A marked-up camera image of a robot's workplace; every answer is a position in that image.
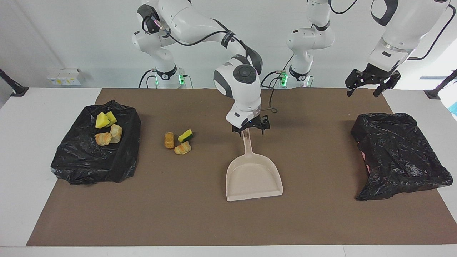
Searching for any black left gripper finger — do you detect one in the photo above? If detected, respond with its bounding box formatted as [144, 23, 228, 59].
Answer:
[373, 71, 401, 97]
[345, 70, 365, 96]

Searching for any beige plastic dustpan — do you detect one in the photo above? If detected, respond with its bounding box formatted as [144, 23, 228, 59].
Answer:
[226, 129, 283, 202]

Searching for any toy croissant pastry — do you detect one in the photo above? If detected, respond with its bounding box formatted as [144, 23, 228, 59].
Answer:
[95, 132, 112, 146]
[174, 141, 192, 155]
[110, 124, 123, 144]

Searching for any black bag-lined pink bin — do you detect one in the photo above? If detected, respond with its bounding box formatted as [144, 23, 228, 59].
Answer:
[351, 113, 454, 201]

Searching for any black bag-lined trash bin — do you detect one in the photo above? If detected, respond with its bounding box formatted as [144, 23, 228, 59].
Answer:
[51, 100, 141, 185]

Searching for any brown table mat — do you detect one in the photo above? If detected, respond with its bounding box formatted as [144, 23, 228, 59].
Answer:
[26, 88, 457, 247]

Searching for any black camera stand clamp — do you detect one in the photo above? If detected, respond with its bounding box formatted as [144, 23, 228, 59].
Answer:
[0, 69, 29, 97]
[424, 69, 457, 100]

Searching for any black left base cable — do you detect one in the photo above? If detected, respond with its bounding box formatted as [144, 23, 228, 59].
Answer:
[261, 55, 294, 89]

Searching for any black base cable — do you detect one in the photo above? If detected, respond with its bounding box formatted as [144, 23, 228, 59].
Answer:
[261, 55, 294, 89]
[138, 69, 158, 89]

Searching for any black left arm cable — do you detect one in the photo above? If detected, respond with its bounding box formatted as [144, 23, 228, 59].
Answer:
[328, 0, 457, 60]

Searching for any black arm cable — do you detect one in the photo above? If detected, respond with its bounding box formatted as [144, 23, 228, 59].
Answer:
[143, 14, 279, 114]
[328, 0, 457, 60]

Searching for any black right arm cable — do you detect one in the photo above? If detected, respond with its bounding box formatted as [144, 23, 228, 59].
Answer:
[143, 14, 279, 114]

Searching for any black right base cable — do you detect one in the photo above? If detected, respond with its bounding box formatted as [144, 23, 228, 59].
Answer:
[138, 69, 158, 89]

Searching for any white wall power box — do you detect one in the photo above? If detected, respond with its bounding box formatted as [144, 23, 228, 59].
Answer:
[47, 68, 82, 86]

